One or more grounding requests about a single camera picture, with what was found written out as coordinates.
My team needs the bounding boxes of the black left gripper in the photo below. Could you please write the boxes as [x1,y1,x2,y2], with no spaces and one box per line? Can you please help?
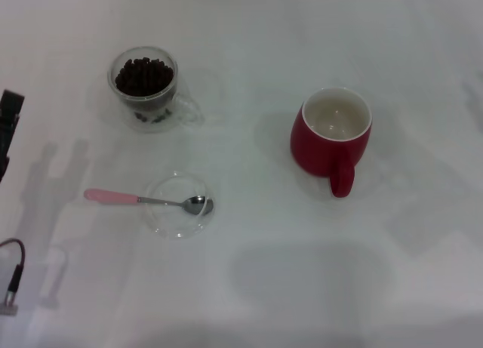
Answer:
[0,89,26,183]

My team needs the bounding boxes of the pink-handled metal spoon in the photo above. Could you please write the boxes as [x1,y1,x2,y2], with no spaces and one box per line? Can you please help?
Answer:
[83,188,215,217]

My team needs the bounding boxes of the red ceramic mug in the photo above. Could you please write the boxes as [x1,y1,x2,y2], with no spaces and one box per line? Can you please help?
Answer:
[289,86,374,199]

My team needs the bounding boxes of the coffee beans pile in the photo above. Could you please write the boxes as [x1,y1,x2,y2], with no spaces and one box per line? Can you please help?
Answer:
[114,56,175,98]

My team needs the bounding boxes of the clear glass saucer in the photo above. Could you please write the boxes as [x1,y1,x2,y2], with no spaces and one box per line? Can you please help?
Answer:
[145,170,219,240]

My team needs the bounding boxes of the double-wall glass cup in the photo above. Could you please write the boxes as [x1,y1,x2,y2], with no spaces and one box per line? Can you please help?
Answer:
[106,45,205,134]

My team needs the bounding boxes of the dark cable with plug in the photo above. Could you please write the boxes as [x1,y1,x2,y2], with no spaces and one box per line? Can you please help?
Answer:
[0,237,28,319]

